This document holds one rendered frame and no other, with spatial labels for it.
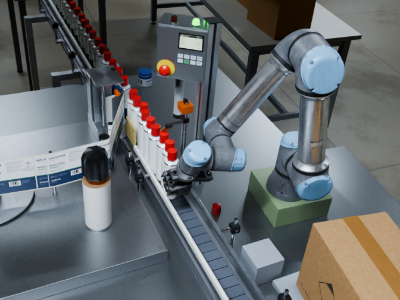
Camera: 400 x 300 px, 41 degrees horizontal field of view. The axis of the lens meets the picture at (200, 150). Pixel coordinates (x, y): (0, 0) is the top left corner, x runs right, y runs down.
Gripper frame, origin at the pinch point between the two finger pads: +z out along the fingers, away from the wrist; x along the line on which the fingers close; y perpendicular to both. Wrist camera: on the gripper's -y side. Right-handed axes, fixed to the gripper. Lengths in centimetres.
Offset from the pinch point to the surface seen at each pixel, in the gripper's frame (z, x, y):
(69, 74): 72, -95, 10
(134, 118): 13.2, -36.2, 2.6
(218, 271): -12.1, 31.9, 0.3
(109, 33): 242, -233, -73
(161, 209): 6.8, 3.3, 5.7
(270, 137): 24, -20, -57
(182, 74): -25.4, -30.8, -5.7
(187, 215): 0.9, 9.4, -0.6
